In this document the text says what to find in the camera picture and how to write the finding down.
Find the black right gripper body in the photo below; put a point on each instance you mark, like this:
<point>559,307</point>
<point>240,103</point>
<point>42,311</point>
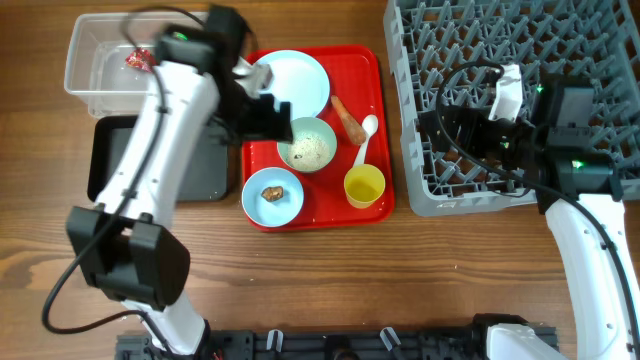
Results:
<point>505,141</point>

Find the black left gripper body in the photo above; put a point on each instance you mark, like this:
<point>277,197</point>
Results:
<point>244,115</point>

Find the green bowl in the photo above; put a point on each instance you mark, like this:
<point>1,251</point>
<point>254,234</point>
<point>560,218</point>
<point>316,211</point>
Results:
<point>310,125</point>

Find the brown food scrap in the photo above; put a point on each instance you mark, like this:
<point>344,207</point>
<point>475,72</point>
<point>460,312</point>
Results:
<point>272,193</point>

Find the small light blue bowl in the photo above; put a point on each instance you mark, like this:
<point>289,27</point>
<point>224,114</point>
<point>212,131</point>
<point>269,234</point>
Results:
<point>272,214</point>

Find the orange carrot piece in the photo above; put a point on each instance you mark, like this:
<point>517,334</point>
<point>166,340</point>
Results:
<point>353,129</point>

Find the red snack wrapper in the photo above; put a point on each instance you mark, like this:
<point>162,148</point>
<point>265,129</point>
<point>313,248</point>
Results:
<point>141,59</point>

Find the yellow plastic cup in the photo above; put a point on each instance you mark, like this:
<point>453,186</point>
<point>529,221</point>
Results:
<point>364,184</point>

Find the white rice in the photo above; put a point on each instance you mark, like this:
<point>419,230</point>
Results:
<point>308,153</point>

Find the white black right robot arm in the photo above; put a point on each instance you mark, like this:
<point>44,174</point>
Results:
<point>578,191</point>

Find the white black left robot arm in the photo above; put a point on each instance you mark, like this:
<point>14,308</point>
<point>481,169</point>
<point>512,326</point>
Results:
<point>123,244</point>

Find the grey dishwasher rack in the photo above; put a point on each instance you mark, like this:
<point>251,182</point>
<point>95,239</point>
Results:
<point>428,40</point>

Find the large light blue plate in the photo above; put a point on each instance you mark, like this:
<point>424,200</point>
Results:
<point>300,80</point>

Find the black plastic tray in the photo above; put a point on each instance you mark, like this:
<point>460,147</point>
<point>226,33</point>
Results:
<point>206,178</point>

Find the white plastic spoon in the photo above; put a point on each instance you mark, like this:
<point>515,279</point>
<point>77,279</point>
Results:
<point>370,126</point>

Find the red serving tray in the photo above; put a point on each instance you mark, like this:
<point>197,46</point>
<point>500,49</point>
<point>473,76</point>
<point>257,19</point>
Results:
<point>354,76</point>

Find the clear plastic bin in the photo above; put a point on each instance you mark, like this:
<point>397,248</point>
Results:
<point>96,71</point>

